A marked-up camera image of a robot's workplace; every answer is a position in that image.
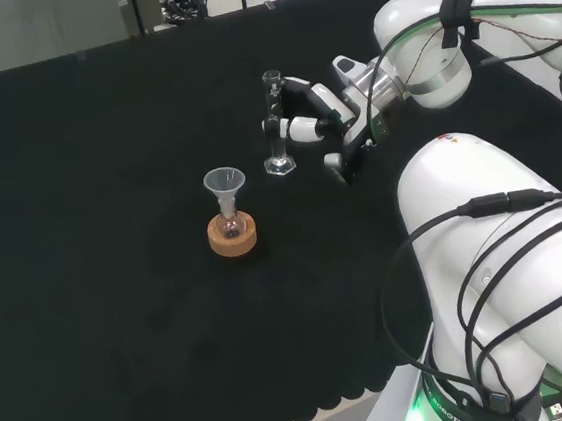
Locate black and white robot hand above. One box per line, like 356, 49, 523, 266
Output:
256, 66, 397, 196

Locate tangled black cables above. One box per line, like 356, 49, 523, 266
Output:
160, 0, 213, 27

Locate cork ring stand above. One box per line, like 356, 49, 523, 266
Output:
205, 209, 261, 261

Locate black strap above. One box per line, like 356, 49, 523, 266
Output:
437, 0, 492, 50

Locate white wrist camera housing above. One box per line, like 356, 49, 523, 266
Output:
331, 52, 369, 86

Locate small round-bottom glass flask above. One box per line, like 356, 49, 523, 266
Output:
213, 201, 249, 242

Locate clear glass graduated cylinder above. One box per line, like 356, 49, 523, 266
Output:
254, 68, 298, 179

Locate dark metal post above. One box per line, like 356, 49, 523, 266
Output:
129, 0, 149, 37

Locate grey metal box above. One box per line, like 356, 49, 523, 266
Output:
141, 0, 167, 34

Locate clear plastic funnel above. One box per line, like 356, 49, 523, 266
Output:
200, 164, 251, 220

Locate black bench cloth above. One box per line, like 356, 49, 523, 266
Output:
0, 0, 562, 421

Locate green cable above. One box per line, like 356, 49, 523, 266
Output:
353, 0, 562, 130

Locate thick black cable with connector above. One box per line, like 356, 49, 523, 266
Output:
369, 184, 562, 421

